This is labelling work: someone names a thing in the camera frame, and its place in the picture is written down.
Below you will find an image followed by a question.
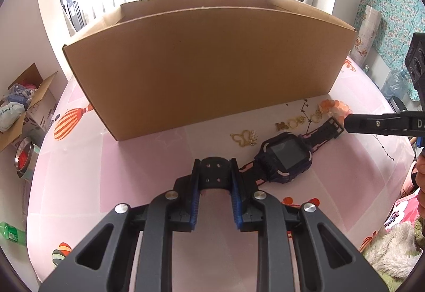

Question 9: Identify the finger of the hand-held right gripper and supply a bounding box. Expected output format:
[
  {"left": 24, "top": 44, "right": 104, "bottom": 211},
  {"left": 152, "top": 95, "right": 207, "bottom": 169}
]
[{"left": 345, "top": 111, "right": 410, "bottom": 137}]

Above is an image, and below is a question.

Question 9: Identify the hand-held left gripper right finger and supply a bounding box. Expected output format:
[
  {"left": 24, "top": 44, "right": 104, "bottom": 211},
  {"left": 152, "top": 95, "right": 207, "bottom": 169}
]
[{"left": 231, "top": 159, "right": 389, "bottom": 292}]

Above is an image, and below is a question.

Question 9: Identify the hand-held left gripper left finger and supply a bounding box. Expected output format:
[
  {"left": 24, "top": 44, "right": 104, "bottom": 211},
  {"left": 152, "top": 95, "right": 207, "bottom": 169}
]
[{"left": 38, "top": 159, "right": 200, "bottom": 292}]

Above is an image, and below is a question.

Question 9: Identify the orange bead bracelet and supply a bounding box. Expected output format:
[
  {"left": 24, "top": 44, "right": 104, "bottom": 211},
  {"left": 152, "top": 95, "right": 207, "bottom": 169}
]
[{"left": 320, "top": 99, "right": 352, "bottom": 124}]

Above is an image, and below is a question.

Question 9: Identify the gold butterfly outline pendant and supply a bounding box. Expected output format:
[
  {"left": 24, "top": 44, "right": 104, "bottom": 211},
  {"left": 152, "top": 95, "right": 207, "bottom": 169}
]
[{"left": 230, "top": 130, "right": 253, "bottom": 148}]

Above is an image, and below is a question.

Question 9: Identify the black smartwatch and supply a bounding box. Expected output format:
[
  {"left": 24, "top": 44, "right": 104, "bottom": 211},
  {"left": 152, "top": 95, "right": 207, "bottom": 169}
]
[{"left": 198, "top": 116, "right": 345, "bottom": 195}]

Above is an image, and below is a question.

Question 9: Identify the large cardboard box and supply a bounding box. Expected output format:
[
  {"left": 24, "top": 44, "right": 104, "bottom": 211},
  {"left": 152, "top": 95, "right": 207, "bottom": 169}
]
[{"left": 62, "top": 0, "right": 358, "bottom": 142}]

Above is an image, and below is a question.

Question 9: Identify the person's right hand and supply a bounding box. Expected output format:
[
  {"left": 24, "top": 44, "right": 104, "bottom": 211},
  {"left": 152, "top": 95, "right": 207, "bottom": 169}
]
[{"left": 416, "top": 153, "right": 425, "bottom": 209}]

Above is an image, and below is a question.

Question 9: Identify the clear water bottle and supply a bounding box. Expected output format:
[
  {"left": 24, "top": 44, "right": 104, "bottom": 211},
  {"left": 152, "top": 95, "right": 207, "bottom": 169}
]
[{"left": 379, "top": 69, "right": 407, "bottom": 101}]

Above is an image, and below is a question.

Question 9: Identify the teal floral cloth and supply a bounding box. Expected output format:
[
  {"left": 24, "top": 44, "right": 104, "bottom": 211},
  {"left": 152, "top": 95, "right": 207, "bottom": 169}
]
[{"left": 353, "top": 0, "right": 425, "bottom": 101}]

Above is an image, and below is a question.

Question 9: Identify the patterned paper roll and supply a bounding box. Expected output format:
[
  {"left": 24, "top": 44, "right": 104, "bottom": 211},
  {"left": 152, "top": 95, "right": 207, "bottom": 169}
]
[{"left": 351, "top": 5, "right": 383, "bottom": 64}]

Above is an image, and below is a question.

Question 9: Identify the pink slipper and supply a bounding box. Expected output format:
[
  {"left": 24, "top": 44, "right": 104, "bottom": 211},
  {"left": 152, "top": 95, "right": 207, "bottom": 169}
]
[{"left": 401, "top": 162, "right": 421, "bottom": 197}]

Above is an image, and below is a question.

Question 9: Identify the pink flower bag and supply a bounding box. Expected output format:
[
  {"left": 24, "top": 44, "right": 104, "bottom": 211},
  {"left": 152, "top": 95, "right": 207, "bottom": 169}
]
[{"left": 385, "top": 195, "right": 425, "bottom": 233}]

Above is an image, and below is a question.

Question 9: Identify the pink printed tablecloth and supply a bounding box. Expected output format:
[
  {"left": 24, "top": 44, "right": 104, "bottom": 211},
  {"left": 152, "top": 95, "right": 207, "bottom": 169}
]
[{"left": 25, "top": 53, "right": 417, "bottom": 283}]

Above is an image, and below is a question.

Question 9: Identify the fluffy white green blanket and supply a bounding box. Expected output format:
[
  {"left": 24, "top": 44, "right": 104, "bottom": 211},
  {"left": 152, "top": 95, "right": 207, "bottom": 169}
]
[{"left": 363, "top": 215, "right": 425, "bottom": 281}]

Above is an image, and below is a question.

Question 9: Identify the steel bowl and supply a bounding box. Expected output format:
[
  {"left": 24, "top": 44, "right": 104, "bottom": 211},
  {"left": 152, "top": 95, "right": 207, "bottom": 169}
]
[{"left": 13, "top": 137, "right": 42, "bottom": 180}]

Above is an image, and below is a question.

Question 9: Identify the small open cardboard box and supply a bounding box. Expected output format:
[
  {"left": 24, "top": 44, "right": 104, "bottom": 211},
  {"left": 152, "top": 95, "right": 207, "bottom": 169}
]
[{"left": 0, "top": 63, "right": 59, "bottom": 154}]

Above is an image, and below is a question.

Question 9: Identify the green plastic bottle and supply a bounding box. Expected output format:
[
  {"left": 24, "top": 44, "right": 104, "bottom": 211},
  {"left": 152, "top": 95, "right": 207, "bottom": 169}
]
[{"left": 0, "top": 221, "right": 26, "bottom": 242}]

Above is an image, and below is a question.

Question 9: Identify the white printed plastic bag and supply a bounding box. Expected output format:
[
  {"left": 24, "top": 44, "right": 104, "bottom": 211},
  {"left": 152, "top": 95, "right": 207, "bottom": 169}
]
[{"left": 0, "top": 102, "right": 27, "bottom": 133}]

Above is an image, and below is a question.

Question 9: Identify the black metal rack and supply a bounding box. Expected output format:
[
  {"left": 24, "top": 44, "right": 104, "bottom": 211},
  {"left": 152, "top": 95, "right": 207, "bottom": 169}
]
[{"left": 59, "top": 0, "right": 87, "bottom": 38}]

